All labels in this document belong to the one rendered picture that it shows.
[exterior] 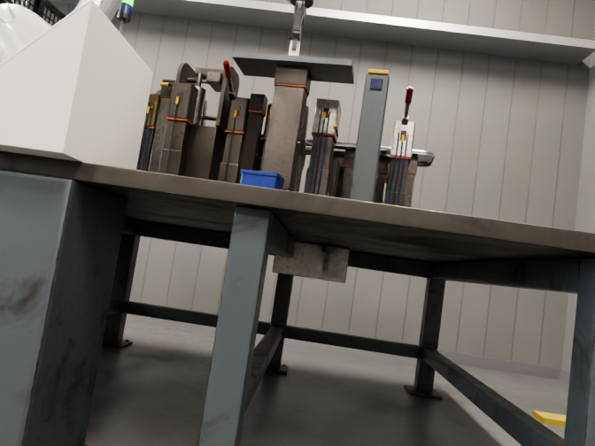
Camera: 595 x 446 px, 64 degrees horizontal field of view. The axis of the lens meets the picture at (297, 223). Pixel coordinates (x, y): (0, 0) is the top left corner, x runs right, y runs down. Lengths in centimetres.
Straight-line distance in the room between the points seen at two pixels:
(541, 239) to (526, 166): 297
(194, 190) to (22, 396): 54
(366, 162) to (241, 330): 64
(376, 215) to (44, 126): 68
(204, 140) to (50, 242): 71
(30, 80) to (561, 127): 373
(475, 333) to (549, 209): 109
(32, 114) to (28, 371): 51
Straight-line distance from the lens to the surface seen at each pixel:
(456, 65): 410
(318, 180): 158
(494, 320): 388
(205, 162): 162
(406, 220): 100
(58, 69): 110
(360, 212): 98
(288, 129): 146
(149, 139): 177
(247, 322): 103
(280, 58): 151
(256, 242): 102
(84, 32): 111
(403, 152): 159
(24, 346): 114
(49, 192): 112
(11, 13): 141
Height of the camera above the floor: 55
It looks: 5 degrees up
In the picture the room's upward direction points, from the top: 8 degrees clockwise
